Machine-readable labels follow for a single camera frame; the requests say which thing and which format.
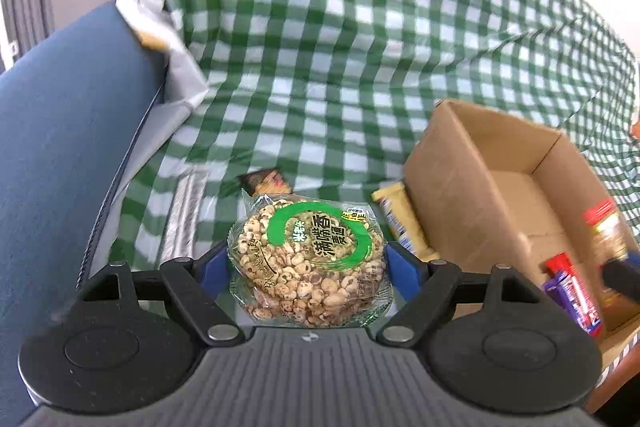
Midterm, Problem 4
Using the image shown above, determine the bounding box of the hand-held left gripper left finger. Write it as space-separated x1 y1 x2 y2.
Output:
79 241 246 348

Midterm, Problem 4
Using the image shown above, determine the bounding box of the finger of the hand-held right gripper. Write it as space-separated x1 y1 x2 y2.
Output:
601 249 640 304

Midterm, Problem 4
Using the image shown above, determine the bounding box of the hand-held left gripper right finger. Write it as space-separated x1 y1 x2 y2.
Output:
376 242 556 347

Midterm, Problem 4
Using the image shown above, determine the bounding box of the long clear packet red label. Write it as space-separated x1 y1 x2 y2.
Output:
581 198 632 333

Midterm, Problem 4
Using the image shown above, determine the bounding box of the purple candy packet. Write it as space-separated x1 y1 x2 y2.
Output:
542 271 605 339

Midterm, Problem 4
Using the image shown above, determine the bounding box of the yellow snack bar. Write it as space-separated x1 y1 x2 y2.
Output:
371 182 441 263

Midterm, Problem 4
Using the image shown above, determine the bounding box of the red candy packet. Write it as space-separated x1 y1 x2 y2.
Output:
544 252 581 294

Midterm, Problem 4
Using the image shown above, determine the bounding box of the round puffed grain cake packet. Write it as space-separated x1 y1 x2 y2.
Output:
227 189 394 328

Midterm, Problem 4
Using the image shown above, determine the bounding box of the brown chocolate packet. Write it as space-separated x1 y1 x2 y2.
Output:
237 169 294 198

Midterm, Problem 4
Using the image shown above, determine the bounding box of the cardboard box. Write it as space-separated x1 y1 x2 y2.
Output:
402 99 640 344

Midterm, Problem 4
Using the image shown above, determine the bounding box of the blue sofa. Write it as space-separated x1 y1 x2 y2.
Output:
0 1 173 413

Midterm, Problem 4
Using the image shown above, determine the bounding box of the green checked cloth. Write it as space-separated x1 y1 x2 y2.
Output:
90 0 640 388

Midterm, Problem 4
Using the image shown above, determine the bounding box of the white plastic sheet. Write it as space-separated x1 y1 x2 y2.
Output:
116 0 211 118

